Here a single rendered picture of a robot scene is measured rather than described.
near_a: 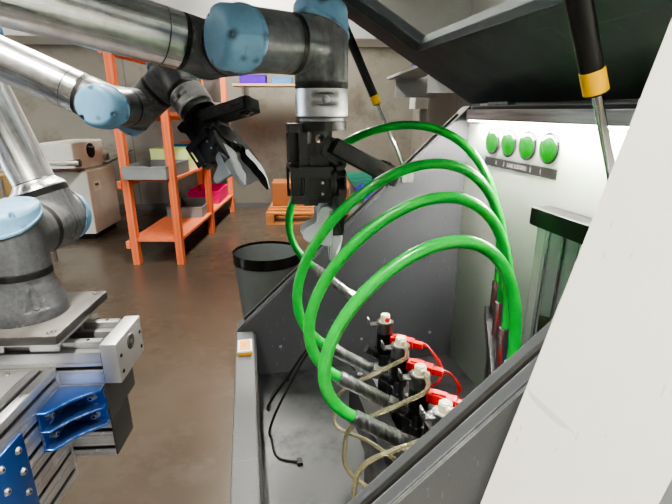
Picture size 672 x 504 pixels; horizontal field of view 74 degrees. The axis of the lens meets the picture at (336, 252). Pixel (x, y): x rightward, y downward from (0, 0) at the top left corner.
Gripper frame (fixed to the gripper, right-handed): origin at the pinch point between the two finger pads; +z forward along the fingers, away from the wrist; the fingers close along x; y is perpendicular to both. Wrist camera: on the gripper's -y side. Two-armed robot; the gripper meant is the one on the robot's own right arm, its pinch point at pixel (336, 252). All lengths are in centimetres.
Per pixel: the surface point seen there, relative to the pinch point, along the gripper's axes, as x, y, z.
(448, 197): 17.8, -10.0, -11.7
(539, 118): -0.5, -33.2, -20.2
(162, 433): -120, 59, 123
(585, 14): 34.1, -12.0, -28.1
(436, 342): -30, -32, 36
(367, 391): 18.0, -0.7, 13.6
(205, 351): -193, 46, 123
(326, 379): 25.8, 6.1, 5.8
